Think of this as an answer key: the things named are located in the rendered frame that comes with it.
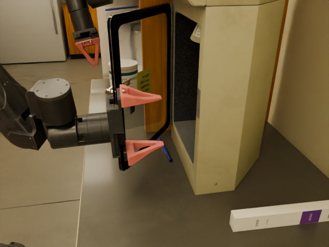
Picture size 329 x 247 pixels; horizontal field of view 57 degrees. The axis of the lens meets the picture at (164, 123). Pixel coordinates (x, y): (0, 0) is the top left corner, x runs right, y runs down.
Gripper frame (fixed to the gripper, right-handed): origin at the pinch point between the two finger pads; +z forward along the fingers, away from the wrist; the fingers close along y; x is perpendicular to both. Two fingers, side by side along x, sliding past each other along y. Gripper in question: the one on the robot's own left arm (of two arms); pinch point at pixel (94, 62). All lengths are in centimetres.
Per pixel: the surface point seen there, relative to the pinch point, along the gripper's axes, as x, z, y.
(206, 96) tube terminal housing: -22.4, 12.7, -28.3
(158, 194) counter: -6.7, 36.8, -19.2
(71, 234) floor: 47, 98, 84
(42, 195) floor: 68, 84, 124
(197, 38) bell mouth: -25.7, 0.1, -19.7
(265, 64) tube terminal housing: -40.7, 10.3, -22.3
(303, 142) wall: -60, 43, -5
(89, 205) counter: 10.9, 33.4, -19.6
